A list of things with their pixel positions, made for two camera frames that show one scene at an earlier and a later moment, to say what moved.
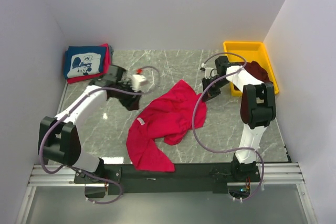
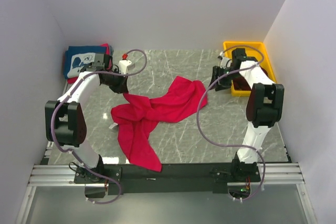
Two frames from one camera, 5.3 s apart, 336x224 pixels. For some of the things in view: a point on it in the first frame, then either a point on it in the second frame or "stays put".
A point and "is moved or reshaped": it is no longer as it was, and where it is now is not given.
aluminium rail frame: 58,176 stays put
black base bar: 121,179 stays put
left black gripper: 132,104 to 122,87
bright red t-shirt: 168,117 is moved or reshaped
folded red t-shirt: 106,69 stays put
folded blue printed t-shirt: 84,60 stays put
